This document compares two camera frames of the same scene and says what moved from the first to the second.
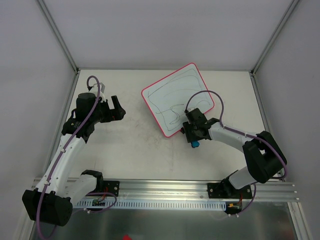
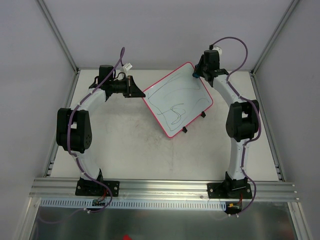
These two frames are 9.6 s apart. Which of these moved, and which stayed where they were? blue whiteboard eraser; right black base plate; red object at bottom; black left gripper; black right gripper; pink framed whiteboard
Moved: blue whiteboard eraser; black right gripper; black left gripper
Stayed: pink framed whiteboard; right black base plate; red object at bottom
